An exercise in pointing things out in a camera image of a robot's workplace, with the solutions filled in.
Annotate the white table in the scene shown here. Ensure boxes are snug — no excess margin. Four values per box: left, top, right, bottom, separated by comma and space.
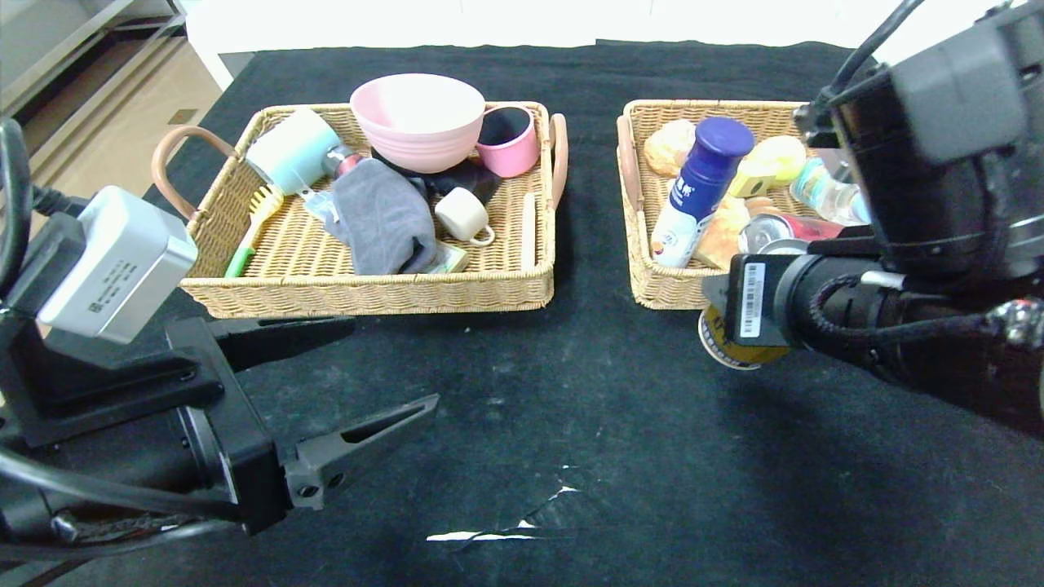
185, 0, 878, 90

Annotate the steel shelf unit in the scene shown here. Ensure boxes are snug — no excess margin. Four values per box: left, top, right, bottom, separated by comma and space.
0, 0, 190, 131

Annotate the pink mug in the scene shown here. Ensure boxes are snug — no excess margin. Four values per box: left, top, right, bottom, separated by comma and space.
476, 105, 542, 179

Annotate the rectangular wicker basket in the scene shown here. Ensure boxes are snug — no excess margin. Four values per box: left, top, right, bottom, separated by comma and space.
152, 100, 569, 318
616, 99, 882, 311

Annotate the black pouch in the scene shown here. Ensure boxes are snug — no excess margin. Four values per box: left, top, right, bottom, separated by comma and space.
371, 148, 502, 205

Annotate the clear water bottle blue label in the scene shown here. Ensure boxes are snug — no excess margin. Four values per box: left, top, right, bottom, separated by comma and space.
790, 157, 872, 227

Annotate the light blue cup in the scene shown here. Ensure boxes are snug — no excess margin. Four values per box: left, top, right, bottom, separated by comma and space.
246, 107, 342, 196

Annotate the yellow green brush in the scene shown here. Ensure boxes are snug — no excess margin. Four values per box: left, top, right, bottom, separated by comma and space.
224, 184, 287, 279

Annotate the small cream cup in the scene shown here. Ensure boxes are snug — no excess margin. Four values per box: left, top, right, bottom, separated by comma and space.
434, 187, 496, 246

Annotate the yellow round fruit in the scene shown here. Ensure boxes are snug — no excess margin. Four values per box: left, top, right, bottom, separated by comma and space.
746, 135, 807, 187

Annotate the grey towel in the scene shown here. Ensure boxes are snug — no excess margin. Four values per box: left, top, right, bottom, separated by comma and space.
324, 158, 439, 276

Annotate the black cosmetic tube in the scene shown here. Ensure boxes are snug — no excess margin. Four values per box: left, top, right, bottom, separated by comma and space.
325, 145, 365, 179

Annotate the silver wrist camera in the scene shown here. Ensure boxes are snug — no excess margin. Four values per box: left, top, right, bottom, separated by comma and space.
814, 147, 856, 187
38, 186, 199, 344

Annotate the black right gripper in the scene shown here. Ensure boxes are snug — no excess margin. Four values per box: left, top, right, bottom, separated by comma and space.
701, 253, 852, 361

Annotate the black left camera cable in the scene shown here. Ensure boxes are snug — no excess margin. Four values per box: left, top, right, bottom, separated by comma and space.
0, 118, 86, 294

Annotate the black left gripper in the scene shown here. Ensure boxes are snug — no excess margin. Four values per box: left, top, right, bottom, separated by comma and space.
55, 314, 441, 536

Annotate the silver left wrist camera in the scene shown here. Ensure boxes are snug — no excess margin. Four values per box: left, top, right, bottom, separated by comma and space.
38, 186, 199, 344

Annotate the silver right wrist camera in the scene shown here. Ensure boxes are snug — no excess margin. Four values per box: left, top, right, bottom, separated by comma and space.
814, 147, 856, 187

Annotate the blue white milk bottle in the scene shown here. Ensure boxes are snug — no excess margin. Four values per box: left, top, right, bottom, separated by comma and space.
650, 117, 755, 268

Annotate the pink bowl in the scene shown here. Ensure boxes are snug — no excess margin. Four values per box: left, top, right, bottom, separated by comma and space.
350, 74, 487, 174

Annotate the black camera cable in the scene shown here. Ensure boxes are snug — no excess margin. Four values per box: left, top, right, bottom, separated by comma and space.
795, 0, 927, 148
0, 118, 86, 294

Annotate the gold red drink can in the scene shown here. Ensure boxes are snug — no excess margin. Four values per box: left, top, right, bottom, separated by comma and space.
698, 306, 790, 372

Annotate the small yellow eraser block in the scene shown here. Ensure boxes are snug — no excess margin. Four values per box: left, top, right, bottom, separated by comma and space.
728, 159, 777, 199

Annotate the golden bread loaf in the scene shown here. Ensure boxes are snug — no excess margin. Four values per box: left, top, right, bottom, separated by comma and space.
693, 194, 772, 270

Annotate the black right camera cable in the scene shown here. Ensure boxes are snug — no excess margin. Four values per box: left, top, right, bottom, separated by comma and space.
795, 0, 927, 148

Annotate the green white card box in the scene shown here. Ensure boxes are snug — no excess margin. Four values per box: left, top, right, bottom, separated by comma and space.
424, 242, 471, 274

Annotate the brown round bun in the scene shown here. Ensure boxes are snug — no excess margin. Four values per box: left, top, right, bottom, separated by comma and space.
644, 119, 697, 178

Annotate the white marker pen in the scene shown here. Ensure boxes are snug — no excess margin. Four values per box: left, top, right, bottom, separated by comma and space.
522, 192, 538, 271

